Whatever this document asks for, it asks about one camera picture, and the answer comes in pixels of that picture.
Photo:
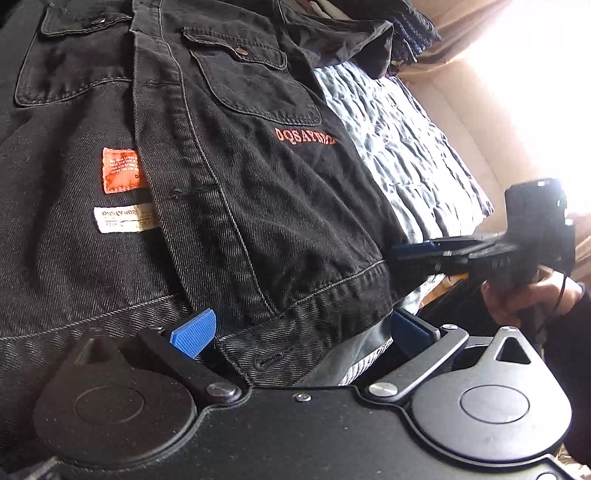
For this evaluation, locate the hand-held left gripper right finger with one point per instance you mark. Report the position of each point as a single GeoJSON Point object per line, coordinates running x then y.
{"type": "Point", "coordinates": [411, 332]}

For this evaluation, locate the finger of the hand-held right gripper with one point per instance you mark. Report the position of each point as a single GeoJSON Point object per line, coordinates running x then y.
{"type": "Point", "coordinates": [415, 249]}

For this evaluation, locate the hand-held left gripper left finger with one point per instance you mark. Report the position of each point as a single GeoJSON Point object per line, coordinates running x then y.
{"type": "Point", "coordinates": [194, 332]}

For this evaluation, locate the black denim jacket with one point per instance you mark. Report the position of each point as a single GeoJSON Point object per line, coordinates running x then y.
{"type": "Point", "coordinates": [277, 194]}

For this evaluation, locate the person's right forearm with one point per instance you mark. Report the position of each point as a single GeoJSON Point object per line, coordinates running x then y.
{"type": "Point", "coordinates": [572, 369]}

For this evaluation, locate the stack of dark folded clothes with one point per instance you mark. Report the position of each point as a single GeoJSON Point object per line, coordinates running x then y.
{"type": "Point", "coordinates": [415, 32]}

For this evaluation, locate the person's right hand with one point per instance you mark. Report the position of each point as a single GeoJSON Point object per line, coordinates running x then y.
{"type": "Point", "coordinates": [517, 307]}

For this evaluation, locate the blue printed quilt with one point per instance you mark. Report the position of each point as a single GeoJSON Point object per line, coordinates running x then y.
{"type": "Point", "coordinates": [406, 152]}

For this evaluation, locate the beige curtain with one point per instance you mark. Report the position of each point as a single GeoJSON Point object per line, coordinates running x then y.
{"type": "Point", "coordinates": [471, 41]}

